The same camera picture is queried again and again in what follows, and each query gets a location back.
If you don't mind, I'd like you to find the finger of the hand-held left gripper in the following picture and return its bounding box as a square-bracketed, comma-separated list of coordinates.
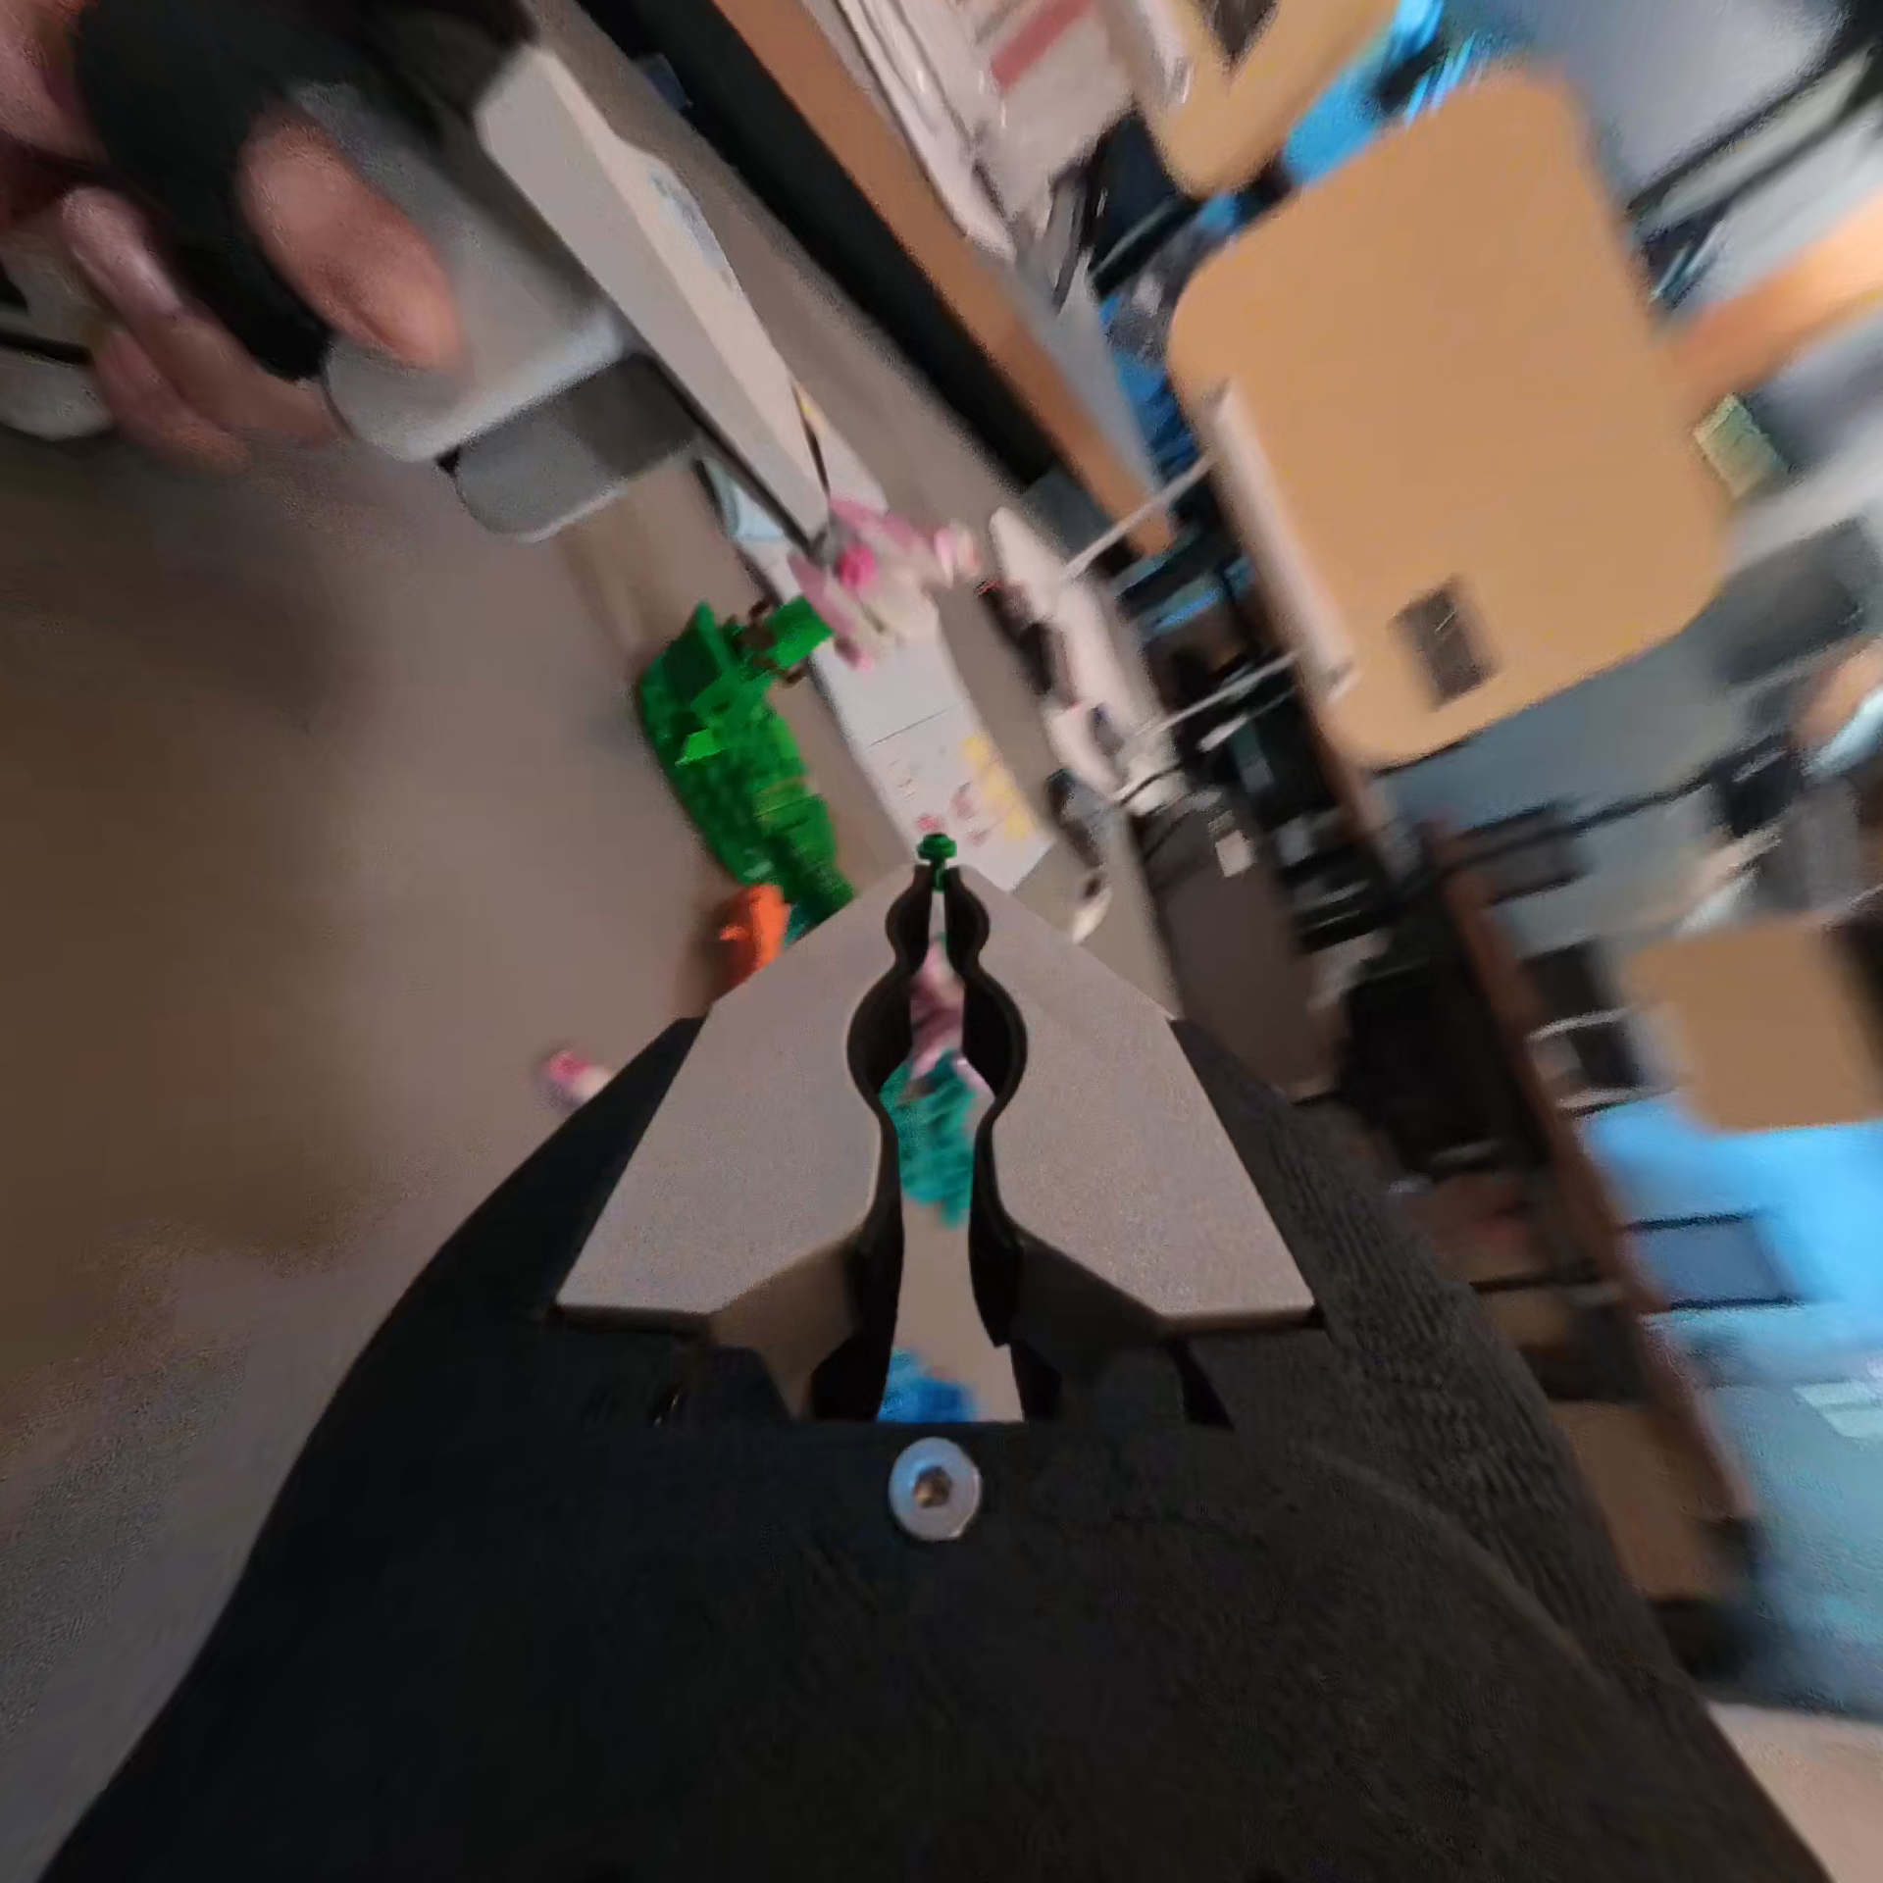
[476, 43, 850, 565]

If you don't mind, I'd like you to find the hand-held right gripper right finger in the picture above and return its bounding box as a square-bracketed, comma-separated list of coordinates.
[940, 863, 1320, 1417]

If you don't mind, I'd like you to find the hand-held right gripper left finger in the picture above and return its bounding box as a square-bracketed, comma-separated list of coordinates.
[558, 863, 920, 1417]

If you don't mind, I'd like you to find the pink lego petal assembly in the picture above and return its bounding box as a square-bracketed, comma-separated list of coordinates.
[822, 498, 982, 586]

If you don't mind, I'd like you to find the pile of teal lego pieces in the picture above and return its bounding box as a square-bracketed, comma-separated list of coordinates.
[880, 1050, 982, 1228]

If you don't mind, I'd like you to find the pile of green lego pieces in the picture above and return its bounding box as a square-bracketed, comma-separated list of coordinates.
[633, 600, 859, 915]

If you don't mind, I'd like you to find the pink lego flower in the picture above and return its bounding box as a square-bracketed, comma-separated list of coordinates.
[802, 571, 926, 671]

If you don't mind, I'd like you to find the lego instruction booklet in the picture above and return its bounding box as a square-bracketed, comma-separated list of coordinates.
[732, 381, 1057, 889]

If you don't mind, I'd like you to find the person's left hand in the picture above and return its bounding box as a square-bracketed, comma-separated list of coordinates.
[0, 0, 463, 466]

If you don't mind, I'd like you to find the brown office desk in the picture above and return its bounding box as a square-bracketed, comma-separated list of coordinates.
[579, 0, 1183, 555]

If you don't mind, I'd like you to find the wooden back chair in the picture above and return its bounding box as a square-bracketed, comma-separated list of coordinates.
[1152, 0, 1422, 198]
[1623, 908, 1883, 1135]
[1165, 69, 1735, 768]

